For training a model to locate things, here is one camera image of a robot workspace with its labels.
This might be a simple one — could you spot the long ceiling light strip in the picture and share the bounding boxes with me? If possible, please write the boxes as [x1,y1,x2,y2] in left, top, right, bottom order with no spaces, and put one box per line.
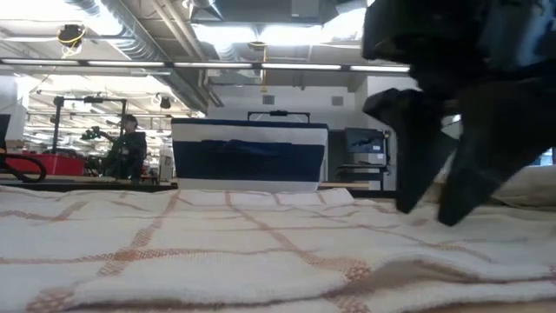
[0,57,175,69]
[172,61,412,74]

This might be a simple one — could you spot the round fixture yellow cable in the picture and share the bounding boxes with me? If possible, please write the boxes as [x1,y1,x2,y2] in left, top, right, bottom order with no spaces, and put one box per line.
[57,23,86,47]

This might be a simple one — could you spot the dark screen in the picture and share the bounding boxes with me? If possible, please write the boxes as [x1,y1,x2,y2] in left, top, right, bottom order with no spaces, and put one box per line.
[0,113,12,151]

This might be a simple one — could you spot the person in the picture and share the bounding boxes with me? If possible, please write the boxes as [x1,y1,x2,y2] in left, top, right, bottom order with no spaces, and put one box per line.
[103,113,149,183]

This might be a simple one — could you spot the black desk stand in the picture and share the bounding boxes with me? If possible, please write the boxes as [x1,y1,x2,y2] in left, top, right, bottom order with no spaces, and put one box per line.
[335,163,388,191]

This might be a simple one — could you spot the navy fabric basket white label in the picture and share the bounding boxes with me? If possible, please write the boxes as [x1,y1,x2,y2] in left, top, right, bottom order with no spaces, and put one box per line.
[169,109,330,195]

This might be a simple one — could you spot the black desk device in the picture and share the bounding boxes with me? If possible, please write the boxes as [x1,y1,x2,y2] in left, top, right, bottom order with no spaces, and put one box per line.
[344,126,392,156]

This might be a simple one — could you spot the red plastic bin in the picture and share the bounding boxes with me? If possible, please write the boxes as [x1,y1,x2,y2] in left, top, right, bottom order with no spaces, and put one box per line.
[4,151,87,177]

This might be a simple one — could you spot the round fixture yellow drop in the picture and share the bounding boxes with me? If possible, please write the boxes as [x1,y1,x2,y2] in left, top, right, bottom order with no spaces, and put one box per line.
[247,40,269,95]

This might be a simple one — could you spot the white towel red-brown checks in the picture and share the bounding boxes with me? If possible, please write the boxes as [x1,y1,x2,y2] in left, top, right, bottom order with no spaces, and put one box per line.
[0,183,556,313]

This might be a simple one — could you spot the black looped cable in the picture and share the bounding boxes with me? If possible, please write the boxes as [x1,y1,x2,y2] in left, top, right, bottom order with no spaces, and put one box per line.
[0,152,48,183]

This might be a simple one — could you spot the black metal table frame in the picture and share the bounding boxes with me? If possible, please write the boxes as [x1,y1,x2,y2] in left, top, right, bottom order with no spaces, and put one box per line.
[0,174,180,194]

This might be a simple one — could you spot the white towel grey checks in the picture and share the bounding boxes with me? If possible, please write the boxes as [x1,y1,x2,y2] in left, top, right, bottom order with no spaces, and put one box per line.
[489,163,556,209]

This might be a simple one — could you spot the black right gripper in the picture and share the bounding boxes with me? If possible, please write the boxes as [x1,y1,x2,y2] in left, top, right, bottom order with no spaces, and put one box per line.
[361,0,556,215]

